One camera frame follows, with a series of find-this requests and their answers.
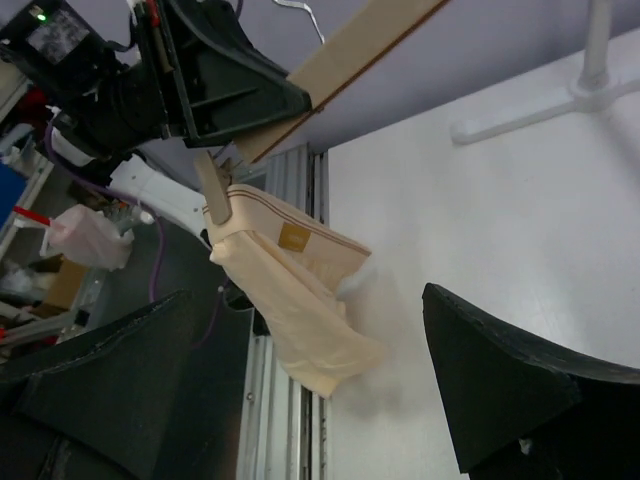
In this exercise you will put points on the cardboard box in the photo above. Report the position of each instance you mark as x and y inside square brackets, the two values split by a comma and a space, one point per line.
[61, 291]

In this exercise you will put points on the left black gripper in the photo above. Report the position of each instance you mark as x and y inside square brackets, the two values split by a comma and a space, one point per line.
[195, 57]

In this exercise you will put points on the aluminium mounting rail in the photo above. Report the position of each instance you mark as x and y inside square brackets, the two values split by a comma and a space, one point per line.
[283, 433]

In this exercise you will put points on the wooden clip hanger with beige underwear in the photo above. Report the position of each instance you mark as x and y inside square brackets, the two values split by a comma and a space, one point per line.
[370, 35]

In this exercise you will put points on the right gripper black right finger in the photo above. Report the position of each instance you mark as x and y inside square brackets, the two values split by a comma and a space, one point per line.
[519, 406]

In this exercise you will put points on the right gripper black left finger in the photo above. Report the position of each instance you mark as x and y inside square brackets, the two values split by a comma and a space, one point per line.
[156, 394]

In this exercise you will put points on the beige underwear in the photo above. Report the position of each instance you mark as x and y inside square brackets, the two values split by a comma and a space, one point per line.
[282, 258]

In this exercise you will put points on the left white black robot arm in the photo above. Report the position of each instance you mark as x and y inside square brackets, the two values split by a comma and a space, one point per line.
[66, 58]

